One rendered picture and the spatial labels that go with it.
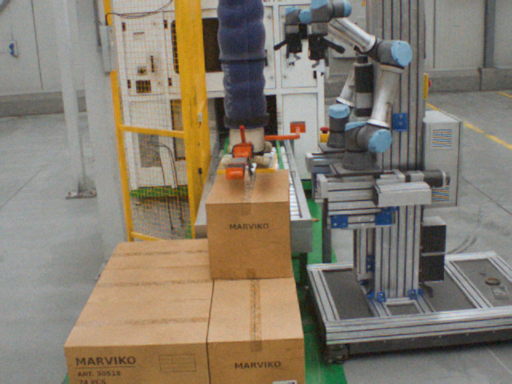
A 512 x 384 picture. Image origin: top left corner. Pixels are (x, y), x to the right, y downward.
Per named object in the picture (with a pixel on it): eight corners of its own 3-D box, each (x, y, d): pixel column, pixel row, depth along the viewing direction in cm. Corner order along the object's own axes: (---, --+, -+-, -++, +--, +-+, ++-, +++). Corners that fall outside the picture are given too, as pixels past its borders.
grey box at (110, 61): (110, 69, 434) (106, 25, 425) (118, 68, 434) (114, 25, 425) (104, 72, 415) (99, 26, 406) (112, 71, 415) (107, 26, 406)
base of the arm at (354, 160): (368, 162, 327) (368, 143, 325) (374, 170, 313) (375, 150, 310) (339, 163, 327) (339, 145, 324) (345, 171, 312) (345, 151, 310)
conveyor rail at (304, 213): (284, 158, 606) (283, 139, 600) (290, 158, 606) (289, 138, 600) (304, 250, 384) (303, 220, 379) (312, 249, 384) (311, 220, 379)
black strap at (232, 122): (226, 118, 334) (226, 111, 333) (270, 117, 333) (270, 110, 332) (222, 127, 313) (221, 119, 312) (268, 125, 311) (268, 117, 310)
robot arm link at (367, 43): (382, 46, 317) (314, -6, 290) (397, 47, 307) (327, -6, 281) (373, 66, 317) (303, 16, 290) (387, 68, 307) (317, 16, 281)
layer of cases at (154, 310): (126, 303, 384) (118, 242, 372) (289, 296, 383) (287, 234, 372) (77, 426, 269) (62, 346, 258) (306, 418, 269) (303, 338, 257)
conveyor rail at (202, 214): (216, 162, 606) (214, 142, 600) (221, 162, 606) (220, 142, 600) (197, 254, 385) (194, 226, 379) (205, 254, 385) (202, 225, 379)
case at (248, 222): (222, 237, 373) (218, 170, 362) (290, 234, 371) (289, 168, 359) (210, 279, 316) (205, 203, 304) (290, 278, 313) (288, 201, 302)
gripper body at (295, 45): (299, 54, 365) (298, 33, 361) (285, 54, 367) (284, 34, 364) (302, 53, 372) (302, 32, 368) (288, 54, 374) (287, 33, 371)
